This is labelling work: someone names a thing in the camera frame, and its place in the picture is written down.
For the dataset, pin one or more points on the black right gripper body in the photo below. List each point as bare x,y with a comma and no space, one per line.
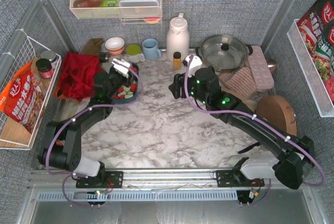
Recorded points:
179,86

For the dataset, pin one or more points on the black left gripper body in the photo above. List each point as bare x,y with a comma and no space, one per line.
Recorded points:
125,78

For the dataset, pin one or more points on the teal storage basket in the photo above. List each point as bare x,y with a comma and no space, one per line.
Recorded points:
118,100

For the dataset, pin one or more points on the red capsule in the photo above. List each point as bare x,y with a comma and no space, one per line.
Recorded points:
133,87

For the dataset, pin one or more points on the striped pink cloth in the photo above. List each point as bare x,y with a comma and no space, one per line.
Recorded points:
240,82

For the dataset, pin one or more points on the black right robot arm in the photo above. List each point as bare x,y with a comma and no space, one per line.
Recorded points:
293,158

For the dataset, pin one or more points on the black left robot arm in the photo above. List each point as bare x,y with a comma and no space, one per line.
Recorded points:
61,148

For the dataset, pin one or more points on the pepper grinder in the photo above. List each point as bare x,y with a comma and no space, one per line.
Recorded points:
105,58

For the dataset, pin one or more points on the red cloth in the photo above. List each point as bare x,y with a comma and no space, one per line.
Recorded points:
77,76

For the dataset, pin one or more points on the orange spice bottle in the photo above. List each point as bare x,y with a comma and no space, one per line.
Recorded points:
177,60

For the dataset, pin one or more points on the steel pot with lid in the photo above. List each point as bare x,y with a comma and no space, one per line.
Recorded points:
224,53

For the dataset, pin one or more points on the brown paper bag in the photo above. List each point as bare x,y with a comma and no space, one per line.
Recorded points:
93,47

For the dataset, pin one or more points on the white striped bowl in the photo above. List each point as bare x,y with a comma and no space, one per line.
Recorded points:
115,45

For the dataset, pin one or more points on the green lidded cup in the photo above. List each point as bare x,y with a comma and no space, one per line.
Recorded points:
134,53

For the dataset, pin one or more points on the white thermos jug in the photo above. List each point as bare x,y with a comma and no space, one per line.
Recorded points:
178,38

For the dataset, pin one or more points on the pink egg tray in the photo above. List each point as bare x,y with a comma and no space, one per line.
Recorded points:
259,69

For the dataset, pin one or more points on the blue mug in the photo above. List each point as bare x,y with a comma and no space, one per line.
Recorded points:
151,49

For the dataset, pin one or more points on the steel lid jar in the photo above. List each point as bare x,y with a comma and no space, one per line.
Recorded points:
51,56

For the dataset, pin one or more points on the dark lid jar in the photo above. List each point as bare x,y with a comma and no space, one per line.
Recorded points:
44,68

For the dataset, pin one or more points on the steel ladle bowl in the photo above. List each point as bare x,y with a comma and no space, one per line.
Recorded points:
272,65

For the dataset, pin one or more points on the round wooden board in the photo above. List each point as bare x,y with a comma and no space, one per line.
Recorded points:
278,112

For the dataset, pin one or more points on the red snack bag left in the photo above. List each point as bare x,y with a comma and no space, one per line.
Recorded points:
20,100

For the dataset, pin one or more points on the clear plastic food container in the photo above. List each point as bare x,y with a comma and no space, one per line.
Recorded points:
139,8

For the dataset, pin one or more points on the red seasoning packets right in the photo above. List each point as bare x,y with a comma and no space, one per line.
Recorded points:
316,28

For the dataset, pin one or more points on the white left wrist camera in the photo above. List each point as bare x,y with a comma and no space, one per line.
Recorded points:
121,66

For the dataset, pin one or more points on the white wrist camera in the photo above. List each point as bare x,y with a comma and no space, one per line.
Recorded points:
121,66
192,63

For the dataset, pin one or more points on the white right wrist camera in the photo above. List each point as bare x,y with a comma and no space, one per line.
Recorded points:
192,63

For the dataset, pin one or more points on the white wire basket left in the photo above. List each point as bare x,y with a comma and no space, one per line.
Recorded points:
13,134

